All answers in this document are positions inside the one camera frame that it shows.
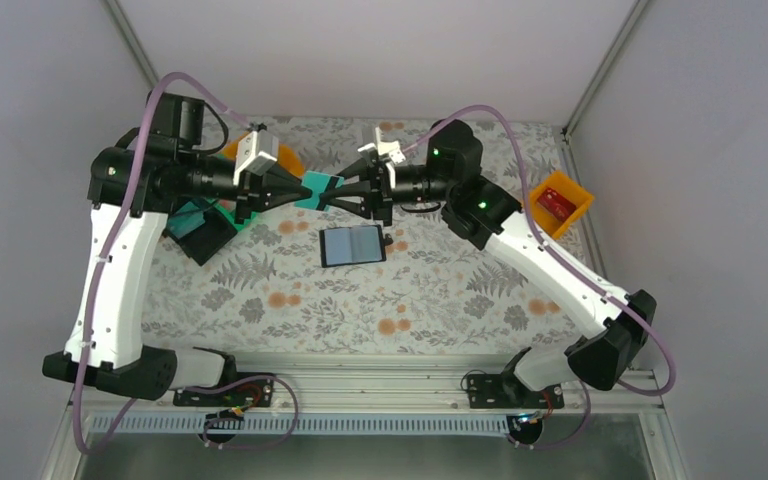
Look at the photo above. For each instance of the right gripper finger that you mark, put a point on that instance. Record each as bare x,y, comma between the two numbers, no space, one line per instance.
358,169
352,198

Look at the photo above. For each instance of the green bin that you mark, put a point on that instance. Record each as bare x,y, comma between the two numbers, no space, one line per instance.
239,221

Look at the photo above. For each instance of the red card in bin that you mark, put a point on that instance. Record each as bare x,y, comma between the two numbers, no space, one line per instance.
556,204

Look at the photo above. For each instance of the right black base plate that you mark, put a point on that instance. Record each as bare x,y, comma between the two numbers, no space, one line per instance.
497,391

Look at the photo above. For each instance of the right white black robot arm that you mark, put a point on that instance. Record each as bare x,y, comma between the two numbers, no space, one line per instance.
613,324

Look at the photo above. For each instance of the floral patterned table mat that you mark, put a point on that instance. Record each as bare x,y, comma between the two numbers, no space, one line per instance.
267,291

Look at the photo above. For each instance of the grey slotted cable duct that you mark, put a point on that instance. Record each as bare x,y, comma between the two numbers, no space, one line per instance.
319,424

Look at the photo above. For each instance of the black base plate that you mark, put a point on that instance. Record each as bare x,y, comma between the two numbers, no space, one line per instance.
497,391
253,393

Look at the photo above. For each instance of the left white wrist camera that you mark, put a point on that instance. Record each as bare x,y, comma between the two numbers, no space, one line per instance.
256,153

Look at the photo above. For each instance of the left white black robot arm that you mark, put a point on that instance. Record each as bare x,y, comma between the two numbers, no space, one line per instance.
135,186

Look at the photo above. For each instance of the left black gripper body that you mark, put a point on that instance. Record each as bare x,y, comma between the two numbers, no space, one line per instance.
245,195

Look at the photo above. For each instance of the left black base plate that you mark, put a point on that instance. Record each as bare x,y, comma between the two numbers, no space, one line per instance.
253,393

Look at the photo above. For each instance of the orange bin back left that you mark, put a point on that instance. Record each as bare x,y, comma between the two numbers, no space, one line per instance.
287,158

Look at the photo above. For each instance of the orange bin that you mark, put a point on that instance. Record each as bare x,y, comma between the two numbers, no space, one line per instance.
287,158
574,192

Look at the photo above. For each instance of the black bin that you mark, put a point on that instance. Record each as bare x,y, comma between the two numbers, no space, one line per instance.
205,242

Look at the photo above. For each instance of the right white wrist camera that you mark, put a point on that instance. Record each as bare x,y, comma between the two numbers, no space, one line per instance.
371,141

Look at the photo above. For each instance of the aluminium rail frame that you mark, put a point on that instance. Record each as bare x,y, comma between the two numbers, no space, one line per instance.
600,435

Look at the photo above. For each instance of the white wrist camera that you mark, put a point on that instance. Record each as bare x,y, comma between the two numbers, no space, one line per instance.
256,153
371,141

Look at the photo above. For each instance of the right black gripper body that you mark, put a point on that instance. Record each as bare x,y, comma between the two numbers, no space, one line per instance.
385,193

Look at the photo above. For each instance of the orange bin right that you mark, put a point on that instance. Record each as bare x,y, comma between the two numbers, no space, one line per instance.
574,192

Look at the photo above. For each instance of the black card holder wallet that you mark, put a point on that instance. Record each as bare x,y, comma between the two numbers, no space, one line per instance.
357,245

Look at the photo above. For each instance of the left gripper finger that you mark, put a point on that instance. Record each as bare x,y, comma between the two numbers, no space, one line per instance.
278,177
271,197

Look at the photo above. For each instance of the teal card in black bin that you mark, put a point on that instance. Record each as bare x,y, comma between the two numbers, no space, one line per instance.
187,219

